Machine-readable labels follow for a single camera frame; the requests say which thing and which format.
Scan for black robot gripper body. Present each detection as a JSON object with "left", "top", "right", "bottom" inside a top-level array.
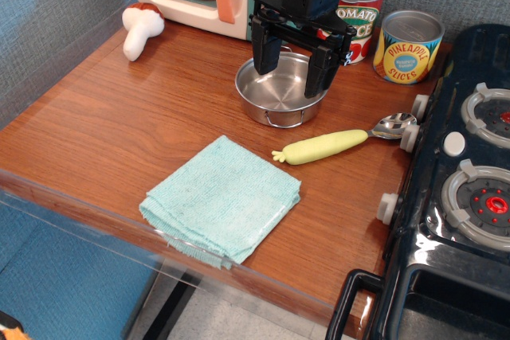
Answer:
[{"left": 249, "top": 0, "right": 355, "bottom": 63}]

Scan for tomato sauce can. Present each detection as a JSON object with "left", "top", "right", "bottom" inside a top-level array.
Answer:
[{"left": 336, "top": 0, "right": 383, "bottom": 64}]

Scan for pineapple slices can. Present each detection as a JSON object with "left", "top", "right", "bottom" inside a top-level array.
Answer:
[{"left": 373, "top": 10, "right": 445, "bottom": 84}]

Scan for white plush mushroom brown cap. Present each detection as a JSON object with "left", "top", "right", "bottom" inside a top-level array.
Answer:
[{"left": 122, "top": 2, "right": 165, "bottom": 61}]

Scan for spoon with yellow-green handle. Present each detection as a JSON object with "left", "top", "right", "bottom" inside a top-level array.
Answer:
[{"left": 271, "top": 112, "right": 418, "bottom": 166}]

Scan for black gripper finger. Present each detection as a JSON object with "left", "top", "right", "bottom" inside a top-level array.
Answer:
[
  {"left": 304, "top": 45, "right": 341, "bottom": 99},
  {"left": 251, "top": 17, "right": 281, "bottom": 75}
]

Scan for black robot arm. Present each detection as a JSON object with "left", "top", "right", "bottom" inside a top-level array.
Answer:
[{"left": 249, "top": 0, "right": 356, "bottom": 99}]

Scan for small steel pot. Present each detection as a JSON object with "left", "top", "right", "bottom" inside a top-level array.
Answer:
[{"left": 234, "top": 52, "right": 327, "bottom": 129}]

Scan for light blue folded cloth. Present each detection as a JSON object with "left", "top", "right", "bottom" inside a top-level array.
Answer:
[{"left": 139, "top": 136, "right": 301, "bottom": 269}]

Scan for black toy stove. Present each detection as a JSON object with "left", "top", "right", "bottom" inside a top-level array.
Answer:
[{"left": 327, "top": 24, "right": 509, "bottom": 339}]

